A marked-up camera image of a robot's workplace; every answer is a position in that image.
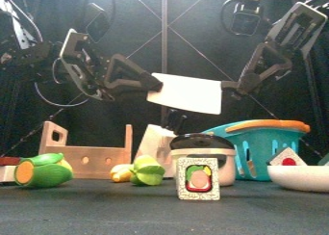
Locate white toy knife block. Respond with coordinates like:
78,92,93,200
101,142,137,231
134,122,178,179

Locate white flat board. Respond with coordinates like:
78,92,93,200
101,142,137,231
0,165,19,183

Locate teal basket orange handle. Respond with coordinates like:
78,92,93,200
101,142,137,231
202,118,312,182

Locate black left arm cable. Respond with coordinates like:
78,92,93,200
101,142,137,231
33,56,93,108

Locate cream toy cooking pot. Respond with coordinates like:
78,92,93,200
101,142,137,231
170,147,238,187

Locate small green cucumber toy piece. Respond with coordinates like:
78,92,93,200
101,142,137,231
19,152,66,168

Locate black pot lid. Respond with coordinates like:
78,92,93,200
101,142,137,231
168,132,238,151

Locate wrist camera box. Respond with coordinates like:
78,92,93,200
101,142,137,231
231,0,264,37
83,2,113,43

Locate white toy sushi roll piece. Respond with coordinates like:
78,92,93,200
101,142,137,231
175,157,223,201

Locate wooden toy crate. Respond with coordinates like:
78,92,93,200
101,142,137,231
38,120,134,180

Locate sushi piece red centre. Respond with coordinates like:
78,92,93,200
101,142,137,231
268,146,310,167

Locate black-handled toy knife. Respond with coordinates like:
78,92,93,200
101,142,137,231
175,114,190,136
164,109,180,135

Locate large green cucumber toy piece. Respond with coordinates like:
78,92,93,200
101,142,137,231
14,160,75,189

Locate white toy cleaver black handle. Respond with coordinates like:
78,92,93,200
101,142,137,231
146,72,242,116

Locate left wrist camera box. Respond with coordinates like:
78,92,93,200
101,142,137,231
83,2,113,43

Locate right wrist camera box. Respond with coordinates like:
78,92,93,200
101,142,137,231
231,0,264,37

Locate white bowl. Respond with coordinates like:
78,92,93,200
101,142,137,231
267,164,329,194

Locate vertical metal frame pole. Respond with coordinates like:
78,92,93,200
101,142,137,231
162,0,170,118

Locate red toy food piece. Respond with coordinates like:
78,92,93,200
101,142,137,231
0,156,23,167

